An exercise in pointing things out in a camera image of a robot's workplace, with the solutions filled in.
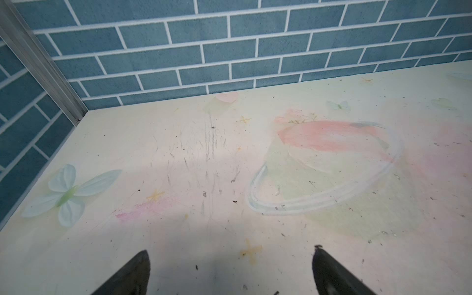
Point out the aluminium corner post left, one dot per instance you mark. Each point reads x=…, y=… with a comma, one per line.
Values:
x=25, y=45

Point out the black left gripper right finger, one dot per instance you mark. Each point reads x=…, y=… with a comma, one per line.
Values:
x=332, y=278

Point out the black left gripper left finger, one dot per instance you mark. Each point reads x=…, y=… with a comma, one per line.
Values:
x=131, y=279

